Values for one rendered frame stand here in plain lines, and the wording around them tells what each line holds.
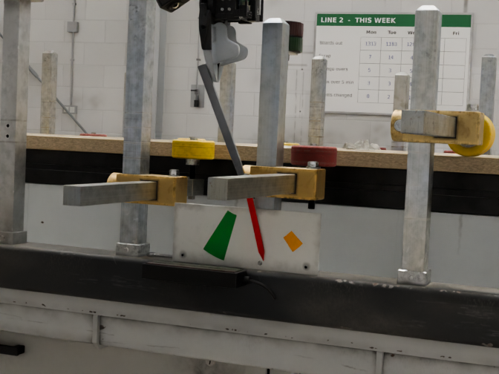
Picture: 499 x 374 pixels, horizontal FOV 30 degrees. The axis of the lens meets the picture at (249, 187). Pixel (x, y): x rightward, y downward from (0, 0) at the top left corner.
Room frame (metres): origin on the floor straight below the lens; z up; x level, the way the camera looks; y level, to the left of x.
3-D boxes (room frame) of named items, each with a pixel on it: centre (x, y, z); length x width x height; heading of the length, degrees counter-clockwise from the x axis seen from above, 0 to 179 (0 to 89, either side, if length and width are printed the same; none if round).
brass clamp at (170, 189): (1.63, 0.18, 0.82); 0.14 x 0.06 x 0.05; 68
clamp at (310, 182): (1.54, -0.05, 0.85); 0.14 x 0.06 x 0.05; 68
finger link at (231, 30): (1.51, 0.04, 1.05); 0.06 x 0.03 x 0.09; 68
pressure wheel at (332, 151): (1.63, -0.11, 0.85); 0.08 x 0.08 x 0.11
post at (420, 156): (1.45, -0.26, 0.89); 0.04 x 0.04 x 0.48; 68
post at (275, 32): (1.54, -0.03, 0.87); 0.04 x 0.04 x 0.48; 68
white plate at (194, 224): (1.53, 0.01, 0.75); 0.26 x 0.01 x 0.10; 68
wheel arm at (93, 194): (1.57, 0.18, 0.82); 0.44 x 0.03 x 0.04; 158
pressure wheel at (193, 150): (1.76, 0.11, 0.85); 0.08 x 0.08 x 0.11
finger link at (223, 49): (1.48, 0.05, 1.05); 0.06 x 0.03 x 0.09; 68
